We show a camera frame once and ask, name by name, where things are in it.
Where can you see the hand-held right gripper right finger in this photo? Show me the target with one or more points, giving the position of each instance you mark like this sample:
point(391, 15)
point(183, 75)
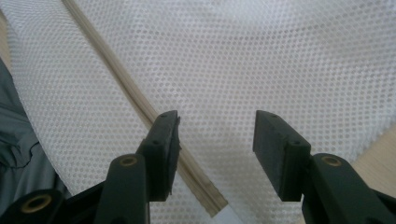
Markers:
point(280, 155)

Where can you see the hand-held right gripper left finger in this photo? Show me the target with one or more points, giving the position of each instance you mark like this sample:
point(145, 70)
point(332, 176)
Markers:
point(162, 155)

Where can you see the white mesh laundry bag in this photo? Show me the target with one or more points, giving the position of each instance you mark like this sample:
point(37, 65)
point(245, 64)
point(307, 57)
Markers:
point(249, 62)

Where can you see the grey clothing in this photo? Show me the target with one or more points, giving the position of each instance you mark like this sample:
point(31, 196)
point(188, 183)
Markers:
point(21, 140)

